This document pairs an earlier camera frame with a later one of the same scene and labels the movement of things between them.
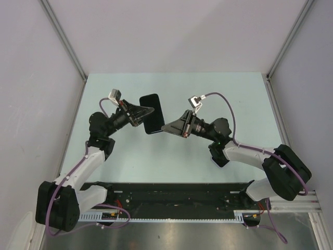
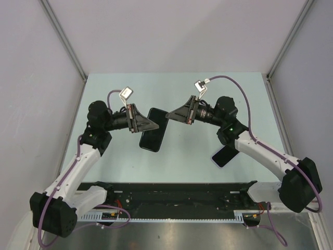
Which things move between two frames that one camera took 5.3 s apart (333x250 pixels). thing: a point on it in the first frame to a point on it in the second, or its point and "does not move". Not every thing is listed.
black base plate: x=175 y=198 does not move
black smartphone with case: x=155 y=122 to x=151 y=140
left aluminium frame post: x=63 y=37 does not move
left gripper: x=135 y=112 to x=139 y=123
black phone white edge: x=220 y=159 does not move
